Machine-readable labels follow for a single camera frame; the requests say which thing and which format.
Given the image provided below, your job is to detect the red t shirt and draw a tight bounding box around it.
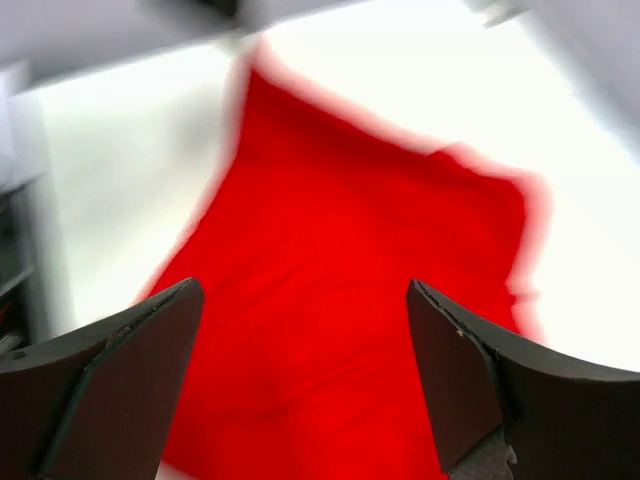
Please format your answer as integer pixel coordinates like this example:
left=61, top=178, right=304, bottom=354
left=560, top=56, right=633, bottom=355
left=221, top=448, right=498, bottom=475
left=154, top=71, right=534, bottom=479

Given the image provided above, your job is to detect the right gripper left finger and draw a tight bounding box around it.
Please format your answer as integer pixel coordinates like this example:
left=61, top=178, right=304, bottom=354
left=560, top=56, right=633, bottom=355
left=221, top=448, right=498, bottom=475
left=1, top=278, right=204, bottom=480

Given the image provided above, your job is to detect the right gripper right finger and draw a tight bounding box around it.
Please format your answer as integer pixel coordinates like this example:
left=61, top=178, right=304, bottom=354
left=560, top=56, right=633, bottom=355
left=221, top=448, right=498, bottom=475
left=406, top=281, right=639, bottom=479

